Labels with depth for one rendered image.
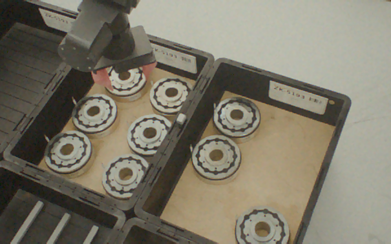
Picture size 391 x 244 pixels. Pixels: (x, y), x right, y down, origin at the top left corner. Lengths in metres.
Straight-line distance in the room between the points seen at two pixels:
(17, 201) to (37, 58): 0.39
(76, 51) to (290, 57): 0.80
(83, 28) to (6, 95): 0.61
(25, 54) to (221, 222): 0.67
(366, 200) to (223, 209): 0.35
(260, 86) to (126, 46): 0.40
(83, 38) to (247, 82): 0.50
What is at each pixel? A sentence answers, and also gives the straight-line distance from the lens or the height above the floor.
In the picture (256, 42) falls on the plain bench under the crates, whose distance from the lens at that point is 1.42.
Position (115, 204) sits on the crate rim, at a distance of 0.93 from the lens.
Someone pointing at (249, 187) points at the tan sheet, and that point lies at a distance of 1.03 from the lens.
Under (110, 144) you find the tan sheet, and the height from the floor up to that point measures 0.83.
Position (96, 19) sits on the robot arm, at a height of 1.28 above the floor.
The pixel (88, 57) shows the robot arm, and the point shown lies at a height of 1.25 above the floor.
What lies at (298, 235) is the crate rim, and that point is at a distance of 0.90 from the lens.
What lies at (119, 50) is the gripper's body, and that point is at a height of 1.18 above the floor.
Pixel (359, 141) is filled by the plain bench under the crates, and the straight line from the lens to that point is 1.26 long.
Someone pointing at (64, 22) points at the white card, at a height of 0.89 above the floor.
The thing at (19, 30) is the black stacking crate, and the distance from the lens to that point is 1.40.
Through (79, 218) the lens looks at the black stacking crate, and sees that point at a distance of 1.05.
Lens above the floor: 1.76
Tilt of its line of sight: 58 degrees down
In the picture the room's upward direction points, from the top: 8 degrees counter-clockwise
